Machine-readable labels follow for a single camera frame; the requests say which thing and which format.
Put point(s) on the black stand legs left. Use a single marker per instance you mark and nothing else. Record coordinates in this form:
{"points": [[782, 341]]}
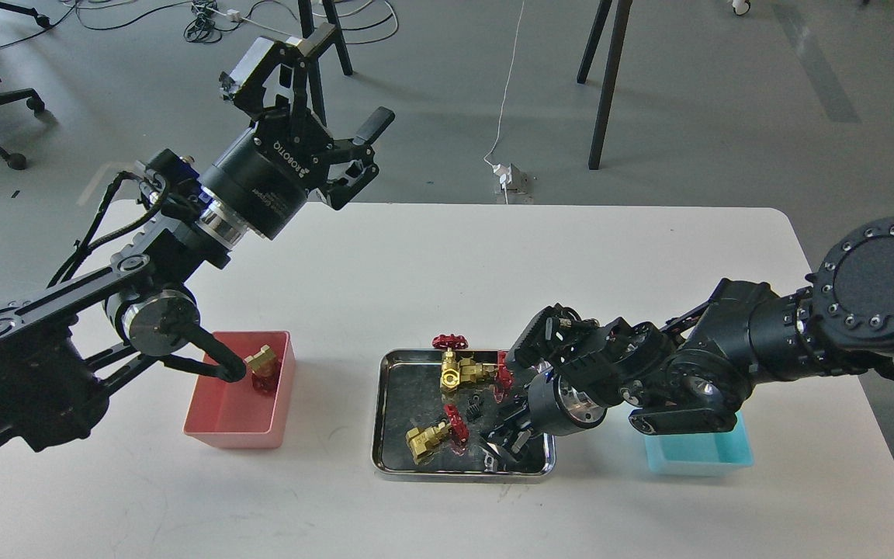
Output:
{"points": [[308, 78]]}

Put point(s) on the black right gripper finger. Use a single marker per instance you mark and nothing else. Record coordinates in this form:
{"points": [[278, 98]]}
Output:
{"points": [[513, 456], [513, 426]]}

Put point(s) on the black stand legs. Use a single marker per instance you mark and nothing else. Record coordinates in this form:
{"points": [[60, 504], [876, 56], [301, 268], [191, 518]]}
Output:
{"points": [[608, 85], [308, 78]]}

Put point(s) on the pink plastic box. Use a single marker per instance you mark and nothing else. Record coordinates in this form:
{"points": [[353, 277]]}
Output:
{"points": [[236, 415]]}

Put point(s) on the silver metal tray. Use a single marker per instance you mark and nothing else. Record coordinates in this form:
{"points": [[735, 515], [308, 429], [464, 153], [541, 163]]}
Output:
{"points": [[409, 396]]}

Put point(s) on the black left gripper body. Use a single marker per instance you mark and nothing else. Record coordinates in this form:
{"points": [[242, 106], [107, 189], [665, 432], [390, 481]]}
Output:
{"points": [[268, 172]]}

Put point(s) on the brass valve red handle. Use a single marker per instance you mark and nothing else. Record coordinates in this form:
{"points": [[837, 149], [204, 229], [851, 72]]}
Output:
{"points": [[423, 442], [264, 370], [450, 344], [472, 372]]}

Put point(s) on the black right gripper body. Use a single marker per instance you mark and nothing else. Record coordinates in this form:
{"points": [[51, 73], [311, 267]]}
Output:
{"points": [[556, 408]]}

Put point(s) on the light blue plastic box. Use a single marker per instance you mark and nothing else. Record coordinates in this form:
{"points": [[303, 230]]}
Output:
{"points": [[702, 455]]}

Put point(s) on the small black gear upper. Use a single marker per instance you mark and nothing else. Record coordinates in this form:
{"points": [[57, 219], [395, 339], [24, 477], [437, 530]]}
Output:
{"points": [[474, 409]]}

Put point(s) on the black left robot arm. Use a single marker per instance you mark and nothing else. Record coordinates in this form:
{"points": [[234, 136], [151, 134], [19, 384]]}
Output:
{"points": [[66, 350]]}

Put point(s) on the brass valve red handle front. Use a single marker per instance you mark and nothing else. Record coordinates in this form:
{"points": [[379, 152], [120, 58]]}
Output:
{"points": [[423, 442]]}

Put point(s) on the black stand legs right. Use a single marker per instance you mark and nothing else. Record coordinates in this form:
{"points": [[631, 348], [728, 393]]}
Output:
{"points": [[608, 85]]}

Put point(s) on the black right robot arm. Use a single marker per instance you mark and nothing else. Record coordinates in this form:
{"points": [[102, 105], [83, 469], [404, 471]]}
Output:
{"points": [[692, 375]]}

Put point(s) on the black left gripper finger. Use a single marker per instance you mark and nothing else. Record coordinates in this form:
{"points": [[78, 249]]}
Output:
{"points": [[358, 153], [294, 58]]}

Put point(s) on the upright brass valve red handle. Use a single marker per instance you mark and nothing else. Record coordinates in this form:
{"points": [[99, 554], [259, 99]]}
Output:
{"points": [[450, 344]]}

